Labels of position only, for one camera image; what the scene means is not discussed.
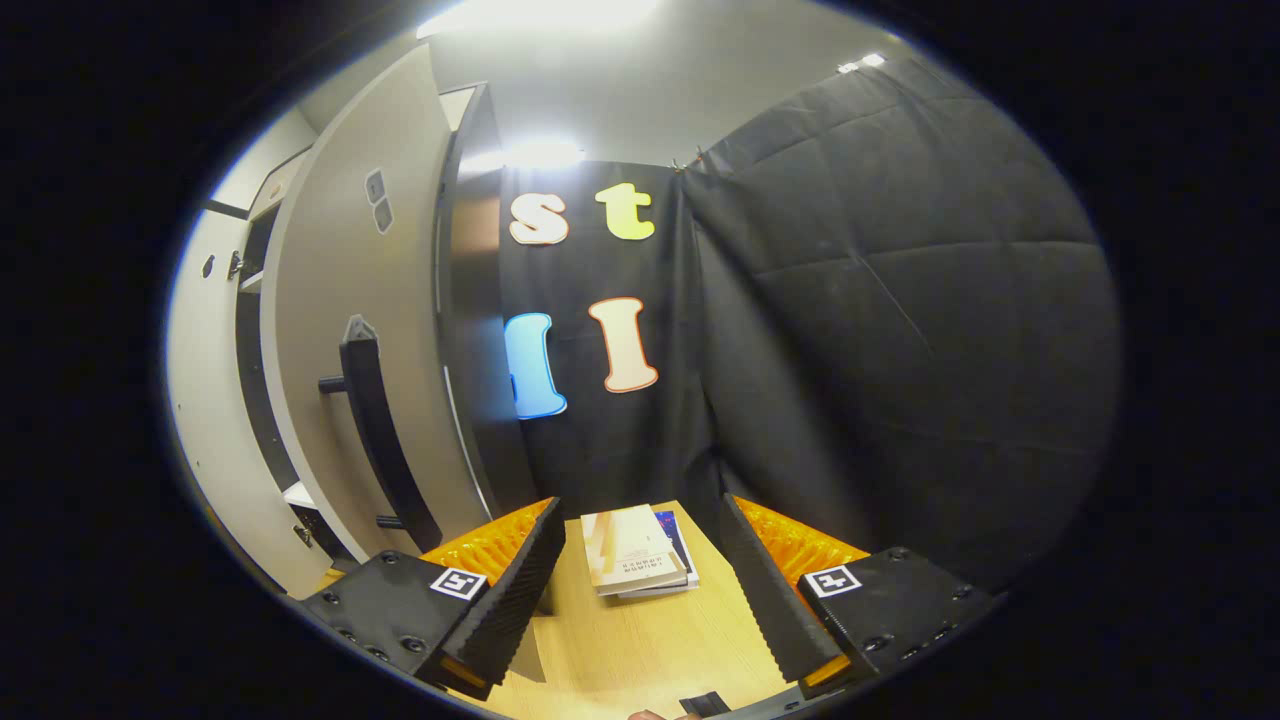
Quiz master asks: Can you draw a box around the white and grey cabinet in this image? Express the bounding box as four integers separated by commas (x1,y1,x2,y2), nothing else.
205,82,541,561

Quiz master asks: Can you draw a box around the white cabinet door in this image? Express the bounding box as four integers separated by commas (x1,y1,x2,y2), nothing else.
260,45,493,566
165,208,336,601

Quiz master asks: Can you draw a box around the beige book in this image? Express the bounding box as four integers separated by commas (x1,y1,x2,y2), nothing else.
580,504,689,597

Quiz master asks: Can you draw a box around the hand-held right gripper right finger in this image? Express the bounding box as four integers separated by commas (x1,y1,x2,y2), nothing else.
720,492,998,701

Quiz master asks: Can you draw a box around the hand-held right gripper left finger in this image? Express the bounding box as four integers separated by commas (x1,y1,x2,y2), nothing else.
298,496,567,702

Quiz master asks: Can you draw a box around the long ceiling light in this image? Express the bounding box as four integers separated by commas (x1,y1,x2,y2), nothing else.
415,0,666,41

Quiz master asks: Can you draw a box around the black right door handle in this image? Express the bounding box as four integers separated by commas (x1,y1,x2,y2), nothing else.
318,338,444,553

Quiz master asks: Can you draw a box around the black backdrop cloth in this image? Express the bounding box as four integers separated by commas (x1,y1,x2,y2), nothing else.
498,55,1121,591

